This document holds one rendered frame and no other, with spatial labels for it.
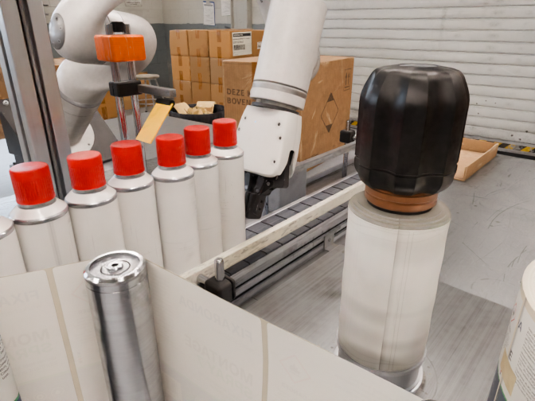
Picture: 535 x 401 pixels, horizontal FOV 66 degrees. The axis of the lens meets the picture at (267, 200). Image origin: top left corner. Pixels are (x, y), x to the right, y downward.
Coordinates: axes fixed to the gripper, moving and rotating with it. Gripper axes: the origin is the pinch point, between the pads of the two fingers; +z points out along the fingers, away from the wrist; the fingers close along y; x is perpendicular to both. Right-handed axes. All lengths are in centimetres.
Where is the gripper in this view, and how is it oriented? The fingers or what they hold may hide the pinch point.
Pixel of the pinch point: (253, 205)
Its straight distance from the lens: 65.2
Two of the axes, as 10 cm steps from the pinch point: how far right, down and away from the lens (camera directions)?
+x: 6.2, 0.4, 7.8
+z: -2.3, 9.7, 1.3
